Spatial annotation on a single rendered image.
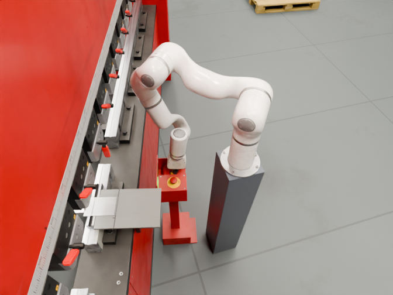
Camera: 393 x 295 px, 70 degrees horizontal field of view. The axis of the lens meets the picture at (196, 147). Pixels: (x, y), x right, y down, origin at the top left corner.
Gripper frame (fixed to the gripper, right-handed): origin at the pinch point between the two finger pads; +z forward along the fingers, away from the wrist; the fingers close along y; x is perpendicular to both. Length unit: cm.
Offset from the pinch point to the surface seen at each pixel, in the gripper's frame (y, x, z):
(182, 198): 3.6, -15.1, 5.5
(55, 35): -38, -17, -89
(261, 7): 144, 344, 53
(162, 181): -7.6, -9.1, -2.4
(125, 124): -28.9, 22.4, -13.1
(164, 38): -6, 180, 23
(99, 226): -33, -43, -22
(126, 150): -27.1, 6.2, -10.2
